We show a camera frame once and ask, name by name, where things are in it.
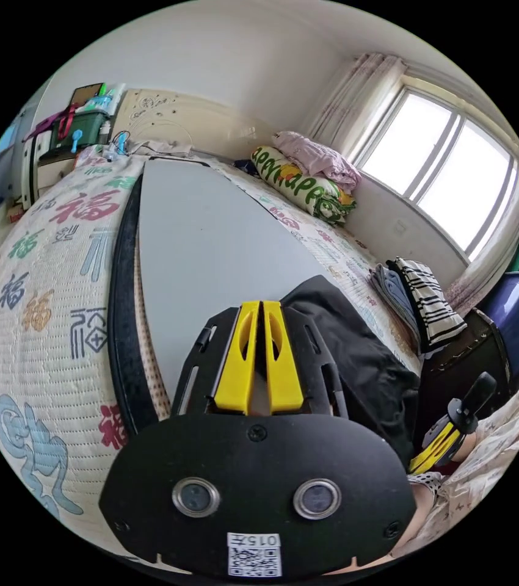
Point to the person's body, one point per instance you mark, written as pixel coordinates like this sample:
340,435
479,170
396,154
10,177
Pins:
493,467

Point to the green yellow printed rolled quilt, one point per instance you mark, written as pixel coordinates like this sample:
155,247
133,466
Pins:
307,192

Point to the black short sleeve shirt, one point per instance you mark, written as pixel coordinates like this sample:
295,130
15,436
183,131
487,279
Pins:
365,357

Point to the beige cloth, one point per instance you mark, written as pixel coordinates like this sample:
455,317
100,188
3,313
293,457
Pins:
158,147

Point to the window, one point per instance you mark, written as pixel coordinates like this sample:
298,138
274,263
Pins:
442,165

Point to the white drawer cabinet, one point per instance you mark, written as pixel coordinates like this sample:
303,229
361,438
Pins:
62,146

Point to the pale floral curtain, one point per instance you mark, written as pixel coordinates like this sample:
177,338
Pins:
355,100

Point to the bed with printed mat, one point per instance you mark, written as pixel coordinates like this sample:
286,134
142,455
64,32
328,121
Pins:
44,274

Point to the grey folding board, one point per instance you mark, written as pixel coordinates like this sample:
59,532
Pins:
213,238

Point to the pink folded blanket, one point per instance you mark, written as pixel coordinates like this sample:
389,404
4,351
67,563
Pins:
321,158

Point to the small blue fan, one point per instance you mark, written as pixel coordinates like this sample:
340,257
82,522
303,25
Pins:
120,145

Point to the blue storage box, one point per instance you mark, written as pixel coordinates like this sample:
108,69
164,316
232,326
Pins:
513,320

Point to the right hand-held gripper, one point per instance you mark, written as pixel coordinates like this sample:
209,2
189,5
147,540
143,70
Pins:
463,416

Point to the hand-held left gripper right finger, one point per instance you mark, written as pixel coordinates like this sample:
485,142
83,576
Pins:
284,375

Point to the black box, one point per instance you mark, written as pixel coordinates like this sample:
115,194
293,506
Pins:
465,352

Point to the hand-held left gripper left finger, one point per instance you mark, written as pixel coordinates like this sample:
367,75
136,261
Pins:
234,375

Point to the pile of clothes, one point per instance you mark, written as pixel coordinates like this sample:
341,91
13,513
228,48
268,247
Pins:
424,297

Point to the person's right hand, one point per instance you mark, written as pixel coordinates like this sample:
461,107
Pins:
466,446

